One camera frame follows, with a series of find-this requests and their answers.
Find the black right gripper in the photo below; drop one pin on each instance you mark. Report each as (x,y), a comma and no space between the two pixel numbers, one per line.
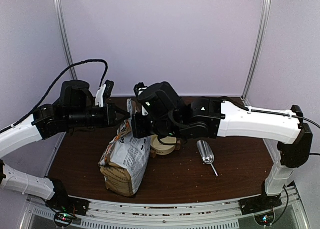
(139,131)

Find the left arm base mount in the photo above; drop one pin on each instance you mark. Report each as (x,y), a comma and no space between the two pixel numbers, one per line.
(69,204)

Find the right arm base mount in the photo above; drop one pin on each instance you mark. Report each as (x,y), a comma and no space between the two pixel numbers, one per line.
(258,204)

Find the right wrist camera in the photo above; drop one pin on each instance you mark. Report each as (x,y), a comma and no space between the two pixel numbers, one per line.
(139,89)

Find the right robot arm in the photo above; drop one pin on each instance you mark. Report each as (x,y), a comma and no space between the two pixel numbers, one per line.
(165,114)

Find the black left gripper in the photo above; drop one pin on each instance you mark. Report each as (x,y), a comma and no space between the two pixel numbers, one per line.
(111,107)

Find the left aluminium frame post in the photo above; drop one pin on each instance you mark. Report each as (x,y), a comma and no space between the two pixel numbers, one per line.
(63,32)

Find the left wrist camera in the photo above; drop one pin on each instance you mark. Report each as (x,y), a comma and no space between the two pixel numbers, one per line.
(103,93)

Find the dog food bag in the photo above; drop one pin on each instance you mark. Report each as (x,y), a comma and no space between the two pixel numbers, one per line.
(124,162)

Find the aluminium frame post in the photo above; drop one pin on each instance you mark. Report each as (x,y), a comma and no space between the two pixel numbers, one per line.
(63,32)
(263,24)

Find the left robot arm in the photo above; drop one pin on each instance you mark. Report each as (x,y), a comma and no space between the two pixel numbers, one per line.
(75,108)

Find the front aluminium rail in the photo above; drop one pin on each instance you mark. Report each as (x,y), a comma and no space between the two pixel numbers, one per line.
(224,214)

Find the wooden bowl stand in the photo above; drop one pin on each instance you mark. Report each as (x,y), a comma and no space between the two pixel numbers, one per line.
(178,146)

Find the cream pet bowl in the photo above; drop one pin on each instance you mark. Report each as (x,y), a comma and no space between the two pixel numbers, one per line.
(166,140)

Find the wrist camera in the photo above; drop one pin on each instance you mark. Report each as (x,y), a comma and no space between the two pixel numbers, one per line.
(103,93)
(139,89)

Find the right aluminium frame post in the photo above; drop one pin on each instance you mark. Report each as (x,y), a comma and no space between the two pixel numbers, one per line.
(263,24)

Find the metal food scoop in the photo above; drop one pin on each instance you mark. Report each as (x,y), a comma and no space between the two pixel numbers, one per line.
(207,154)

